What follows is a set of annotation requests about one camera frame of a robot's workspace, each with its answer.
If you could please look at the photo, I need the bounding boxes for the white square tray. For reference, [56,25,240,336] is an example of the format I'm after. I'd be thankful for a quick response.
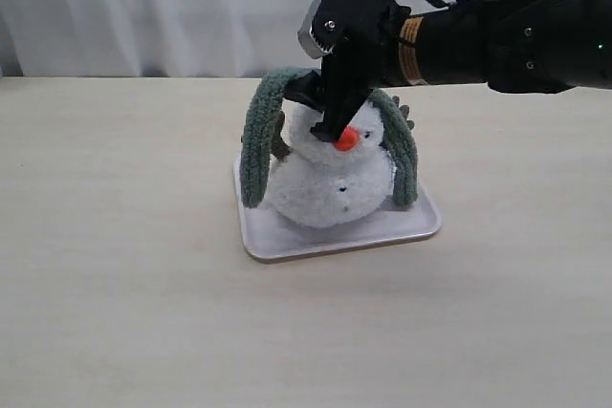
[233,141,442,263]

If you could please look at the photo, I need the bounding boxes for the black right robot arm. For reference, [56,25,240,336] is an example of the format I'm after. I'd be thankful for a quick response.
[284,0,611,142]

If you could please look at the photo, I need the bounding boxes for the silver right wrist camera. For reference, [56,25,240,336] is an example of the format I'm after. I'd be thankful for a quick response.
[297,0,340,59]

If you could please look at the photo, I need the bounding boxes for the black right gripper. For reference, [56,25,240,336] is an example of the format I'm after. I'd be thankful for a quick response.
[282,0,410,142]

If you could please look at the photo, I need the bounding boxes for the green knitted scarf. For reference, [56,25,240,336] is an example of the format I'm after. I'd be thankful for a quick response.
[239,67,418,208]

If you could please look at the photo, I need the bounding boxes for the white plush snowman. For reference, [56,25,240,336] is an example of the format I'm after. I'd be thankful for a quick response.
[238,92,418,229]

